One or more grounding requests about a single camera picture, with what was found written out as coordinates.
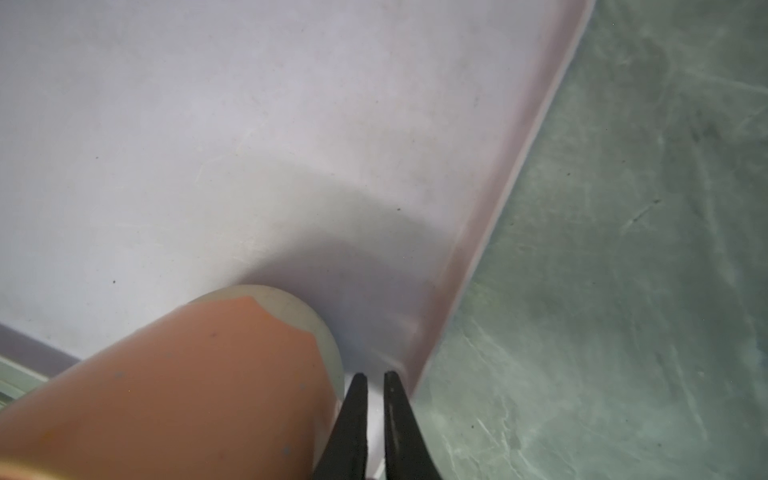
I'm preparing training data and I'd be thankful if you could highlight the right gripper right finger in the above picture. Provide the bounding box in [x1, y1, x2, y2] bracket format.
[383, 371, 442, 480]

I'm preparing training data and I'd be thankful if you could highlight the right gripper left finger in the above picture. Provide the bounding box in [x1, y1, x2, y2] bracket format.
[311, 373, 368, 480]

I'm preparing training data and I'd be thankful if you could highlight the orange mug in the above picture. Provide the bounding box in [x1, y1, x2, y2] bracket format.
[1, 285, 344, 479]

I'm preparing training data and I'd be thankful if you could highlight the lavender silicone tray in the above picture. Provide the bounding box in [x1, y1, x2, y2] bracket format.
[1, 1, 594, 476]

